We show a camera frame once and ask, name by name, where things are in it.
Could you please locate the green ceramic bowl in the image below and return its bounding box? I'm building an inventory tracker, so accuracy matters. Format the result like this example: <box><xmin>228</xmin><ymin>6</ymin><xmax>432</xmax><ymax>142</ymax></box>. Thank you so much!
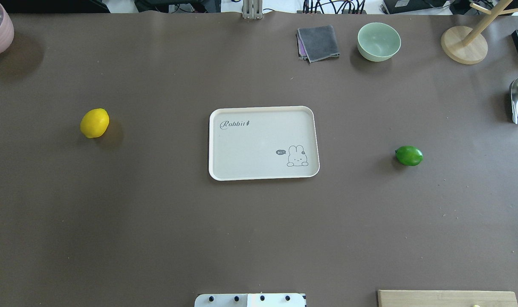
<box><xmin>357</xmin><ymin>23</ymin><xmax>402</xmax><ymax>62</ymax></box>

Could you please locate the white rabbit tray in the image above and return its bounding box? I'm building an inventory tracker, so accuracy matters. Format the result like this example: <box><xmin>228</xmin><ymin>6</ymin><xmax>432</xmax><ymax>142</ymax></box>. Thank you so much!
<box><xmin>208</xmin><ymin>106</ymin><xmax>321</xmax><ymax>181</ymax></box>

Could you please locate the green lime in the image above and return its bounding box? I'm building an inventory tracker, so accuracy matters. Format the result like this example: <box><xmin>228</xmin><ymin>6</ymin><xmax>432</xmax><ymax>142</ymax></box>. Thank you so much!
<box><xmin>395</xmin><ymin>145</ymin><xmax>424</xmax><ymax>166</ymax></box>

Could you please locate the aluminium frame post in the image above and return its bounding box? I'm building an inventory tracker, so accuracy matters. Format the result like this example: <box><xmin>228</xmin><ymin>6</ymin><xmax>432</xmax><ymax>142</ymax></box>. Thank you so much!
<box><xmin>242</xmin><ymin>0</ymin><xmax>263</xmax><ymax>20</ymax></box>

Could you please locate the yellow lemon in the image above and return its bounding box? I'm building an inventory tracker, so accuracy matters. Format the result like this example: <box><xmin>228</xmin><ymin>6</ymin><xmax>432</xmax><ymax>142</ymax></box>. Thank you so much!
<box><xmin>80</xmin><ymin>107</ymin><xmax>110</xmax><ymax>139</ymax></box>

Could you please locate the wooden mug tree stand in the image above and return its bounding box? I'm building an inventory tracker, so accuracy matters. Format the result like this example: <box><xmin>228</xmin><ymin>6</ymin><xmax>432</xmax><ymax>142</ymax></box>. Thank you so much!
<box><xmin>441</xmin><ymin>0</ymin><xmax>518</xmax><ymax>65</ymax></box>

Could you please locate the wooden cutting board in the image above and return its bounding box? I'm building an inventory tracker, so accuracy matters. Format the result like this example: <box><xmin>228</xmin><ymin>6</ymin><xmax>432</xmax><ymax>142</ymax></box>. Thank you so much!
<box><xmin>377</xmin><ymin>290</ymin><xmax>518</xmax><ymax>307</ymax></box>

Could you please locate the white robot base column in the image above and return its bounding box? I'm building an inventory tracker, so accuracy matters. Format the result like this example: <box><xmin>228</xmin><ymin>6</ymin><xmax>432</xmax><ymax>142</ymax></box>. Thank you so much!
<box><xmin>194</xmin><ymin>292</ymin><xmax>307</xmax><ymax>307</ymax></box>

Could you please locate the grey folded cloth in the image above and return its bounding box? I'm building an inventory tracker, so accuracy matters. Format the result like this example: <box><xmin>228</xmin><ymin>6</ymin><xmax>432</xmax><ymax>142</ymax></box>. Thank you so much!
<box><xmin>296</xmin><ymin>25</ymin><xmax>340</xmax><ymax>64</ymax></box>

